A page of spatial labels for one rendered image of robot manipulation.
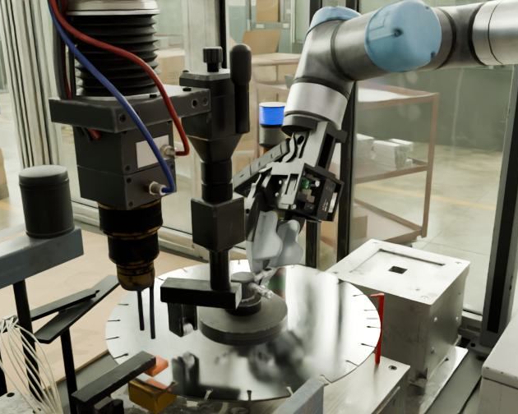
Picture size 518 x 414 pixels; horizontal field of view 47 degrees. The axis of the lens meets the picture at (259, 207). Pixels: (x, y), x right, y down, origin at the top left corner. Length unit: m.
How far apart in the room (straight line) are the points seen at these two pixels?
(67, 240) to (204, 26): 0.62
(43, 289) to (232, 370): 0.74
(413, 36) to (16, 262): 0.51
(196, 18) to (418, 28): 0.66
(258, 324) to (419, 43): 0.36
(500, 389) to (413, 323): 0.19
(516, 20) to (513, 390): 0.42
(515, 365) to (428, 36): 0.40
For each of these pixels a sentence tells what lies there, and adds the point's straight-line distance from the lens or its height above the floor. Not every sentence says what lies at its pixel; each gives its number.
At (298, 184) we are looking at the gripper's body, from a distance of 0.70.
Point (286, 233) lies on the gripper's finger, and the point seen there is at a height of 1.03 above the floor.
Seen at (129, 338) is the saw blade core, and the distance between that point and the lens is 0.72.
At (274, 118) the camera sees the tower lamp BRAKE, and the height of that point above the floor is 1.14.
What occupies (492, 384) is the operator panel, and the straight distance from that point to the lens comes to 0.80.
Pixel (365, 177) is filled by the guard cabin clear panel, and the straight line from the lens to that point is 1.13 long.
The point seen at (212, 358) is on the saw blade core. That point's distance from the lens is 0.67.
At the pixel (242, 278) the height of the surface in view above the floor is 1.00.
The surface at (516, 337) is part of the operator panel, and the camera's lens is 0.87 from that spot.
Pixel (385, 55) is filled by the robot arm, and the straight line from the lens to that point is 0.70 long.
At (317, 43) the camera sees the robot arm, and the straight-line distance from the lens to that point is 0.78.
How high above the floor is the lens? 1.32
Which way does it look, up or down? 19 degrees down
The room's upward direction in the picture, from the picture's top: 1 degrees counter-clockwise
